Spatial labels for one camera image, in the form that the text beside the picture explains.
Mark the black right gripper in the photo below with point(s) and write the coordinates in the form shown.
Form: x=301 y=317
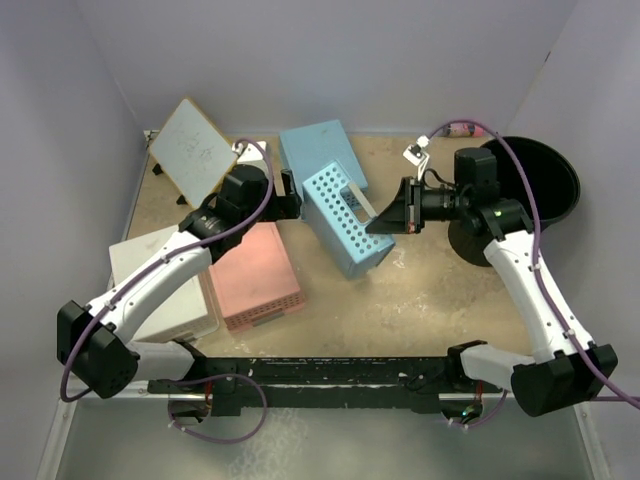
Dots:
x=405 y=214

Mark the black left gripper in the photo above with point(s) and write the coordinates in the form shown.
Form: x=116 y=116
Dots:
x=283 y=207

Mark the blue perforated basket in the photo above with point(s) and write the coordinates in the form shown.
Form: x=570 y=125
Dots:
x=331 y=201

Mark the blue perforated basket nested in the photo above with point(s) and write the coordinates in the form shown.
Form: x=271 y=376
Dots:
x=306 y=150

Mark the pink perforated plastic basket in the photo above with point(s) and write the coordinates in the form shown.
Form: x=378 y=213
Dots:
x=255 y=281

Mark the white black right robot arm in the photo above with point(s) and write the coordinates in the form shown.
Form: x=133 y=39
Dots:
x=566 y=367

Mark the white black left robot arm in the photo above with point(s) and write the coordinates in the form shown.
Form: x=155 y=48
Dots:
x=95 y=341

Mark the yellow framed whiteboard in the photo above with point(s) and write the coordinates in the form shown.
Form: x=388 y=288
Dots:
x=192 y=152

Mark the pink object behind bin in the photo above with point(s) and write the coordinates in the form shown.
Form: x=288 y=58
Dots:
x=463 y=129

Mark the black ribbed round bin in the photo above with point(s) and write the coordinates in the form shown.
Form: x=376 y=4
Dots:
x=553 y=180

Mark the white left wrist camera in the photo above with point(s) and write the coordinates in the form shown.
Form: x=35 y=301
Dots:
x=248 y=154

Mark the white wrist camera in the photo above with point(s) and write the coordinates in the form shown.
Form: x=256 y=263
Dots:
x=417 y=154
x=248 y=154

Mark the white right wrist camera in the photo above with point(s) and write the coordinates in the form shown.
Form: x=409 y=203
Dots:
x=417 y=154

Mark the metal corner bracket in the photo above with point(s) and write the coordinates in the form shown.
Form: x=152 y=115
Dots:
x=150 y=137

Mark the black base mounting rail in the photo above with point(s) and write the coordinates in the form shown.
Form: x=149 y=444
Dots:
x=417 y=384

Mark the aluminium table frame rail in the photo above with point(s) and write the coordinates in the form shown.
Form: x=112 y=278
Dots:
x=597 y=459

